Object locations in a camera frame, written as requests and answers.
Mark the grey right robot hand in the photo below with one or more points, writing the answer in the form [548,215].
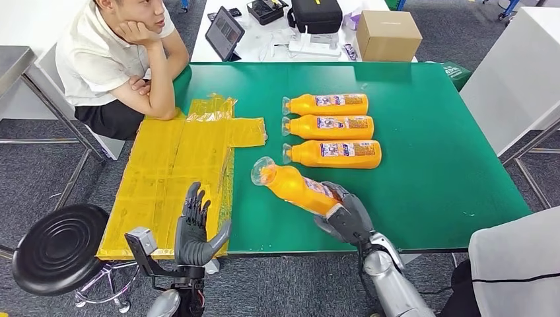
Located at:
[350,218]

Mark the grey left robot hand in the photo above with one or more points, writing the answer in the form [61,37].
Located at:
[192,245]

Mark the orange detergent bottle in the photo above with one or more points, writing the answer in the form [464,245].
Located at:
[293,188]
[332,107]
[332,130]
[337,159]

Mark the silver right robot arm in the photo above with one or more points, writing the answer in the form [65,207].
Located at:
[393,288]

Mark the yellow taped cardboard sheet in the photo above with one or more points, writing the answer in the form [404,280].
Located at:
[166,175]

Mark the black round stool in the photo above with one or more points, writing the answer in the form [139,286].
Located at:
[57,249]

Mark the small snack wrapper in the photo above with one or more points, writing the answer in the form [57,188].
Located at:
[350,51]

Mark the standing person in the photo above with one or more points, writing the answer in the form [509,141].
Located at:
[516,271]

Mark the white power strip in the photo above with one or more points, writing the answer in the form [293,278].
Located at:
[313,48]

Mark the green bin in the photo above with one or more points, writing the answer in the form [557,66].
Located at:
[455,74]

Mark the brown cardboard box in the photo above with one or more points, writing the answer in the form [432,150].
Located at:
[387,37]

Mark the purple packet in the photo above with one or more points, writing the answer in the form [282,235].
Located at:
[351,21]

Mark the black carry case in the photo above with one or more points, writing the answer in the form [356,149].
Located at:
[315,15]

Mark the seated person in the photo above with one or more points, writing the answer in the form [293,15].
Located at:
[96,61]

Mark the black tablet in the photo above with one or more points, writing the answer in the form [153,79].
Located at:
[224,33]

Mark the black tray box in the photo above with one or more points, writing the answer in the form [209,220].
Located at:
[266,11]

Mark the black phone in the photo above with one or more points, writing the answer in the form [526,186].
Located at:
[234,12]

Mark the steel table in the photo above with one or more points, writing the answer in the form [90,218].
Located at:
[13,65]

